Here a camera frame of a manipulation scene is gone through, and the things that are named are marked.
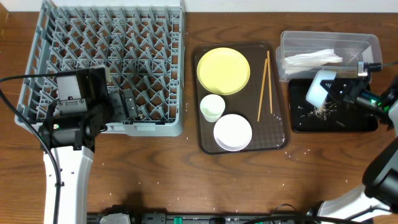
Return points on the light blue bowl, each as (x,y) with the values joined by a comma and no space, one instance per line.
(316,94)

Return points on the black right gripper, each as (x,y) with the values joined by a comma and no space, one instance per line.
(350,93)

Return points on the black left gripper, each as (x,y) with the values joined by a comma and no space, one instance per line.
(109,101)

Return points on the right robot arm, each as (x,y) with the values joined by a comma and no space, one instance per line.
(377,195)

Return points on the yellow plate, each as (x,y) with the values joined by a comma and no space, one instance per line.
(223,71)

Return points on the grey dish rack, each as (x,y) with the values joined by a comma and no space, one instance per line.
(142,44)

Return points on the clear plastic bin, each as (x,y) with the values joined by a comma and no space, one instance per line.
(353,48)

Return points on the black rail at table edge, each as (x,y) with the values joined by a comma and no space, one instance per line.
(121,214)

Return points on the wooden chopstick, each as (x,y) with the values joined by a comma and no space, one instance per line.
(262,90)
(269,80)

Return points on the wooden chopstick left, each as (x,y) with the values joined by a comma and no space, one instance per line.
(262,90)

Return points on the rice and shell waste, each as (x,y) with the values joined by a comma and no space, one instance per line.
(314,118)

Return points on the black plastic bin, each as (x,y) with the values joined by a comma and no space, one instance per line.
(347,119)

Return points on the wooden chopstick right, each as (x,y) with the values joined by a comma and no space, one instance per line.
(269,80)

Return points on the white cup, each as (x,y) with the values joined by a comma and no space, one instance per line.
(212,107)

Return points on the white paper napkin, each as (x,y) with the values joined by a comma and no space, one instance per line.
(304,62)

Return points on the dark brown serving tray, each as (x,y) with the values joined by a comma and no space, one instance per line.
(272,130)

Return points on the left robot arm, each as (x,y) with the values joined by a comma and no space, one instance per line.
(81,112)

